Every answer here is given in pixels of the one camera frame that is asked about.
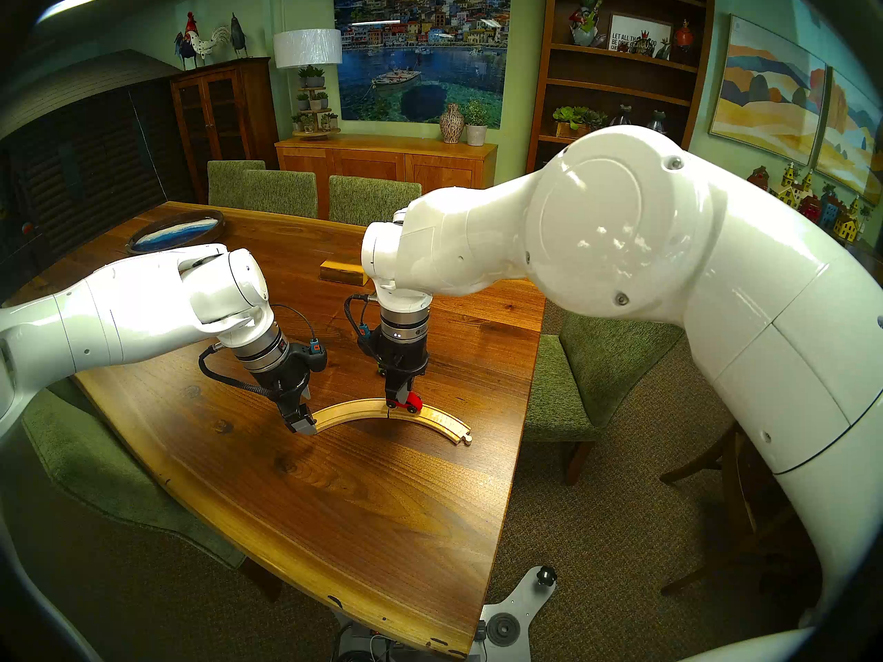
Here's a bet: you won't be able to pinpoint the yellow house figurine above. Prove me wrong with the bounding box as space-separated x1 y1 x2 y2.
833 199 871 244
773 163 808 210

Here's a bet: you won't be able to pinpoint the harbour town wall picture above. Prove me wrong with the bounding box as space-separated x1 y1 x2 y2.
333 0 513 129

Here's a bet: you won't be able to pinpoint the abstract landscape painting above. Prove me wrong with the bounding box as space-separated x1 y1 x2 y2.
709 16 829 168
814 66 883 206

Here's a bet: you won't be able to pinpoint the white lamp shade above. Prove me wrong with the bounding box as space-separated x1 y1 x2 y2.
273 29 343 70

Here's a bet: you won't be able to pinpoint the white rooster figurine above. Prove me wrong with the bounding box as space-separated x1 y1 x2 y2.
188 26 230 67

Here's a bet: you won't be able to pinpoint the dark glass-door cabinet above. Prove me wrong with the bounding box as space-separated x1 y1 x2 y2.
170 57 280 205

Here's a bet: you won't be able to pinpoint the round tray with blue inlay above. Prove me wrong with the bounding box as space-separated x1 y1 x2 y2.
126 210 226 254

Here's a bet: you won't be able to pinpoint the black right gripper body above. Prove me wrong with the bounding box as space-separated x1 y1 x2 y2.
376 340 428 380

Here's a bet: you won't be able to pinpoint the dark wooden chair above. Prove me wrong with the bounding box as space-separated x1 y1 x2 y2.
659 419 822 596

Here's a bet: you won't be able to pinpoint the black braided cable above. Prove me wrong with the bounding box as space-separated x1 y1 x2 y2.
344 293 384 361
199 343 277 398

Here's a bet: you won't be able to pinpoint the blue and red rooster figurine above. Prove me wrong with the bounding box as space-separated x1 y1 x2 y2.
174 12 201 70

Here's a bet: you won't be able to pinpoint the light wooden sideboard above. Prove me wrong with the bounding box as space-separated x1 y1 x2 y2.
275 134 499 220

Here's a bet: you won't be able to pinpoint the green upholstered dining chair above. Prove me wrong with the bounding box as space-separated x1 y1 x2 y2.
207 160 266 208
21 385 284 603
524 312 685 485
243 170 319 219
328 176 423 227

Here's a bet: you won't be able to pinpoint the flat wooden box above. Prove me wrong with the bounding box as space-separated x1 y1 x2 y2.
319 257 366 287

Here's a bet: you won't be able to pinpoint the tall wooden bookshelf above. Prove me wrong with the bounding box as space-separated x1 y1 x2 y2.
526 0 718 175

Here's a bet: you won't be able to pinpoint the framed text sign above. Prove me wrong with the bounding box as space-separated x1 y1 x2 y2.
607 12 673 58

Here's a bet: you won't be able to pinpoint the dark slatted window blinds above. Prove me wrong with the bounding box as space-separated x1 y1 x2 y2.
0 81 199 268

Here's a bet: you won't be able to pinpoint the green frog figurine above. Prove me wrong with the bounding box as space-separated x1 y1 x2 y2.
568 0 604 48

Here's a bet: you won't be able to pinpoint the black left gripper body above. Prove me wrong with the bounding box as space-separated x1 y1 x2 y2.
248 350 311 410

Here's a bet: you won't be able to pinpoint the tiered wooden plant stand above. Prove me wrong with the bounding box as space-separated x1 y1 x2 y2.
291 65 341 141

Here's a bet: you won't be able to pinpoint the curved wooden train track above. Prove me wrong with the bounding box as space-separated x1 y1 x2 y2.
388 400 474 446
310 399 395 434

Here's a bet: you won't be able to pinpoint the ceiling light panel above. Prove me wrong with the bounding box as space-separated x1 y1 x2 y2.
36 0 112 26

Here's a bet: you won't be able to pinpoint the plant in white pot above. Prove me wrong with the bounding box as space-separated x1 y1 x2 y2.
461 100 490 147

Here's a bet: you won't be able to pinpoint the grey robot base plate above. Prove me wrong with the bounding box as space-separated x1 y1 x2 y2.
476 565 558 662

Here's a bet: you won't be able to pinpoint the succulents in wooden planter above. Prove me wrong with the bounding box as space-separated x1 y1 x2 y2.
552 106 609 141

